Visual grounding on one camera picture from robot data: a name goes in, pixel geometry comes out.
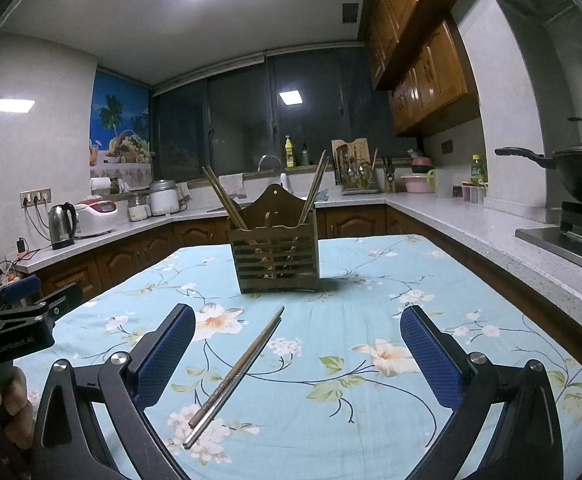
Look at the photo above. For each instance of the dish rack with utensils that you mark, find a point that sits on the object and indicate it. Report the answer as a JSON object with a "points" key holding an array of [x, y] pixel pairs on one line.
{"points": [[360, 180]]}

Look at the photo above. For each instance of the white rice cooker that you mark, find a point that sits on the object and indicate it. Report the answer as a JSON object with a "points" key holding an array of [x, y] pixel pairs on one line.
{"points": [[163, 197]]}

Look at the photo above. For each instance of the upper wooden cabinets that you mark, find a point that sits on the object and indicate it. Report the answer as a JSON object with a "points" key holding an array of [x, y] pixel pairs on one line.
{"points": [[418, 59]]}

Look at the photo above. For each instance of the yellow dish soap bottle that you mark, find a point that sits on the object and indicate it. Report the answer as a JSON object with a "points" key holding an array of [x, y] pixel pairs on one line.
{"points": [[289, 155]]}

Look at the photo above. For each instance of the steel electric kettle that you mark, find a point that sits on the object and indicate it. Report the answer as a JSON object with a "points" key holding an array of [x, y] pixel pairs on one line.
{"points": [[62, 222]]}

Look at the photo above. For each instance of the left hand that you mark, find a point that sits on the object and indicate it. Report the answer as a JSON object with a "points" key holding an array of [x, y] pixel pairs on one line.
{"points": [[16, 427]]}

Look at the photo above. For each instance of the red white pressure cooker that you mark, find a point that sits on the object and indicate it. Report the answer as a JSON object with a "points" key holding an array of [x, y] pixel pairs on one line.
{"points": [[95, 217]]}

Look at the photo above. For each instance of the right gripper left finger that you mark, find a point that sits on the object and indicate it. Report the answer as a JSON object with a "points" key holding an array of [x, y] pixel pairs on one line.
{"points": [[69, 443]]}

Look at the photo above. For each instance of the wooden cabinets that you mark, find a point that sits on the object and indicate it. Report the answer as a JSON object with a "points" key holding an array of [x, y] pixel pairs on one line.
{"points": [[546, 289], [418, 59]]}

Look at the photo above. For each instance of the hanging dish cloth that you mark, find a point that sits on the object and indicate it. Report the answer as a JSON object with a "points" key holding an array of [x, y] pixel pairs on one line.
{"points": [[233, 185]]}

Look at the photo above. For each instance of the white lidded jar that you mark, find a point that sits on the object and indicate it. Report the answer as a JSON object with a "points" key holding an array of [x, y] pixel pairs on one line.
{"points": [[137, 208]]}

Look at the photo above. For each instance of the fruit poster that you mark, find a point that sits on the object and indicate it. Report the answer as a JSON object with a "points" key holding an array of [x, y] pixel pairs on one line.
{"points": [[119, 130]]}

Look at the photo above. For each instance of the wall power outlet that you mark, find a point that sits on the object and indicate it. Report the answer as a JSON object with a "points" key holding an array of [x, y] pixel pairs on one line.
{"points": [[40, 196]]}

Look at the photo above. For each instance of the chrome faucet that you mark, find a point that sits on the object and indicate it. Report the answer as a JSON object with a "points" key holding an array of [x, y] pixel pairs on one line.
{"points": [[272, 163]]}

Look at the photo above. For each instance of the wooden utensil holder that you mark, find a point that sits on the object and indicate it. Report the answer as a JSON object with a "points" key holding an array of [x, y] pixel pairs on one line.
{"points": [[277, 246]]}

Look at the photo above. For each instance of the metal chopstick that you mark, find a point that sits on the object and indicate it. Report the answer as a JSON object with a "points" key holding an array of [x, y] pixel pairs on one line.
{"points": [[196, 434], [239, 369]]}

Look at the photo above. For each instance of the wooden knife block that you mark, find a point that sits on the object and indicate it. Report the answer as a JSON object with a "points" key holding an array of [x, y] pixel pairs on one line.
{"points": [[389, 174]]}

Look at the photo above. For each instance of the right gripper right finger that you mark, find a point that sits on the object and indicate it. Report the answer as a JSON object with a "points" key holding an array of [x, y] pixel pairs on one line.
{"points": [[526, 443]]}

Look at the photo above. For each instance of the pink basin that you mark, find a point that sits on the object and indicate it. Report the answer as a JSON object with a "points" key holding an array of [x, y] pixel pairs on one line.
{"points": [[419, 183]]}

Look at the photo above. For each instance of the lower wooden cabinets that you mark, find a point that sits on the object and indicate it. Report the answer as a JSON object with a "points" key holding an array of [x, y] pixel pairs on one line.
{"points": [[546, 289]]}

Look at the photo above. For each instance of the floral light blue tablecloth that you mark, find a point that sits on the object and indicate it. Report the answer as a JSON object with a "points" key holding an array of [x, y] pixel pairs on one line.
{"points": [[335, 393]]}

